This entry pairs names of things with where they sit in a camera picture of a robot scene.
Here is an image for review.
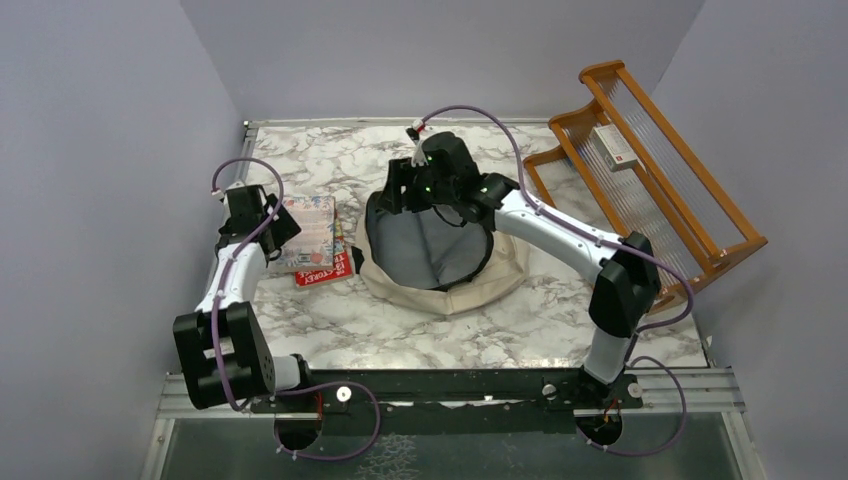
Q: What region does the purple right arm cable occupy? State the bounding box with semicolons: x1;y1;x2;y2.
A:
413;104;696;362

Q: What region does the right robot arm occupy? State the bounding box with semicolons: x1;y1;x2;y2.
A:
376;127;660;407

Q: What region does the red cover book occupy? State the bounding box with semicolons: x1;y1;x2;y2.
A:
294;211;354;289

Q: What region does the floral cover book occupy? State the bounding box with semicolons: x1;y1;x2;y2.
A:
275;195;336;273

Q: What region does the cream canvas backpack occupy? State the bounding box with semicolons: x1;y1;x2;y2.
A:
351;191;531;315

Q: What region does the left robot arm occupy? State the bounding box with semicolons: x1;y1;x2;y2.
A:
173;184;315;411

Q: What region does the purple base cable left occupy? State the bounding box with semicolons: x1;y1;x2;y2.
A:
272;381;384;463

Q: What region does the small white red box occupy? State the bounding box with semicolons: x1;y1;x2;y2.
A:
589;124;639;172

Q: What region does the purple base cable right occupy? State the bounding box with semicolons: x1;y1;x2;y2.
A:
574;356;690;460

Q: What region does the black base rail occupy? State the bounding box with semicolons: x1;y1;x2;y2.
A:
251;368;643;436

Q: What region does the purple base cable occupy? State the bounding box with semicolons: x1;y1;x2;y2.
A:
574;356;690;460
272;381;384;463

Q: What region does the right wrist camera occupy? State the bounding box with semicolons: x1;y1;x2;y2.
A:
405;119;429;168

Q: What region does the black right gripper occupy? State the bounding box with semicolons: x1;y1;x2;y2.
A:
374;159;456;217

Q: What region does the wooden rack with clear slats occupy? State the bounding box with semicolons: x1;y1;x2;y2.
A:
524;60;768;292

